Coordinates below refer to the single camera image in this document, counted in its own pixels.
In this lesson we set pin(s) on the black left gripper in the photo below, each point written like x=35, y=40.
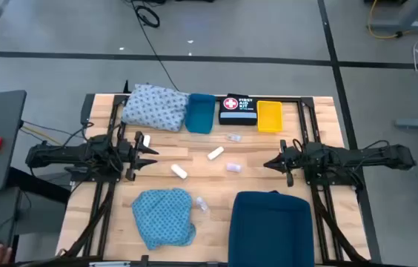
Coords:
x=129, y=154

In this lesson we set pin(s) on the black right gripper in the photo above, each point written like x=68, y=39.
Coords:
x=292, y=161

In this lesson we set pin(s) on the white gauze roll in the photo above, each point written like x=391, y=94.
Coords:
x=178, y=171
x=215, y=153
x=146, y=140

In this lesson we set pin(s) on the small clear packet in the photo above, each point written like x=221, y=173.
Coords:
x=234, y=138

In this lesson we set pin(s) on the light grey patterned cloth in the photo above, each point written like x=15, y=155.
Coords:
x=153, y=107

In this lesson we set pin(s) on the blue patterned cloth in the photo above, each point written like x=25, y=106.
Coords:
x=162, y=217

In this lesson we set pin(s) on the navy and white fabric basket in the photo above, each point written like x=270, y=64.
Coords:
x=270, y=230

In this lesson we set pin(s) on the clear plastic bottle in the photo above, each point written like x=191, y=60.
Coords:
x=201, y=204

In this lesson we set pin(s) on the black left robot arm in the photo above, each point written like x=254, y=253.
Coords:
x=64, y=154

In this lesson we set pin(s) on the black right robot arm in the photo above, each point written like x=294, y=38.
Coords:
x=361, y=157

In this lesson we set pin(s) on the yellow plastic bin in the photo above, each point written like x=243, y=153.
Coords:
x=269, y=116

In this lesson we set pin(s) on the teal plastic bin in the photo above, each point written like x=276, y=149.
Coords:
x=199, y=113

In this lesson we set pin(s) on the black first aid kit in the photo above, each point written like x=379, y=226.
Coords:
x=238, y=111

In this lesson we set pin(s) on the grey desk base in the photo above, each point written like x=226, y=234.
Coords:
x=405, y=26

